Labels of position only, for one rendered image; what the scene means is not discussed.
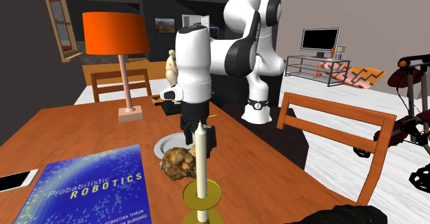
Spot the wooden dining table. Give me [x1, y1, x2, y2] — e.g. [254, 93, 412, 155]
[0, 94, 357, 224]

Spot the brown lumpy food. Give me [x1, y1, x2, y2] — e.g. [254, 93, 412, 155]
[158, 145, 198, 182]

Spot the beige figurine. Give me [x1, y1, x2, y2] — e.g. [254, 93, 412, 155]
[165, 49, 179, 87]

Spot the red black exercise bike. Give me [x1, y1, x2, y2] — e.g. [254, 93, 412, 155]
[352, 53, 430, 194]

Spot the blue book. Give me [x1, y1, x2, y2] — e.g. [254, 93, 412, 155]
[13, 144, 154, 224]

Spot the dark robot stand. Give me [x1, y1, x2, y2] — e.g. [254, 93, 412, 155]
[210, 73, 310, 170]

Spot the glass stand with television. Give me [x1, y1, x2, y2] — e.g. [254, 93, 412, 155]
[285, 28, 351, 88]

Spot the orange patterned rug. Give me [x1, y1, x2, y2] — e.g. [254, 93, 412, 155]
[317, 61, 388, 90]

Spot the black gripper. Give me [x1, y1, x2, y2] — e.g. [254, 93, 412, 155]
[180, 101, 218, 159]

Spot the orange shade table lamp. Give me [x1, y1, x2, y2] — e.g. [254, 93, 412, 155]
[82, 11, 152, 123]

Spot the white candle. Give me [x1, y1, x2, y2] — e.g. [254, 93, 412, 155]
[195, 120, 209, 223]

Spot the white plate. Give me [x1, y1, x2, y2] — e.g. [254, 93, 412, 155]
[154, 132, 197, 161]

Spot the landscape wall picture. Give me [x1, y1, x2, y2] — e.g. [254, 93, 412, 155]
[154, 17, 177, 34]

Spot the white smartphone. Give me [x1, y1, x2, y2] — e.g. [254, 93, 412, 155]
[0, 168, 39, 194]

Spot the wooden framed window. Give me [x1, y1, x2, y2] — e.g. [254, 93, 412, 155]
[40, 0, 83, 63]

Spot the wooden chair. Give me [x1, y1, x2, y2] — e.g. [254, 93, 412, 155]
[276, 92, 398, 207]
[90, 68, 153, 103]

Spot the white door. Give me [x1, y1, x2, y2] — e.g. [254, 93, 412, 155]
[181, 14, 211, 38]

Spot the gold candle holder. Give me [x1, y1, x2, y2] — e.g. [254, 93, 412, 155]
[182, 179, 223, 224]

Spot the black lumpy object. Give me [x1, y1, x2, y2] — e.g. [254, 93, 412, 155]
[285, 204, 389, 224]

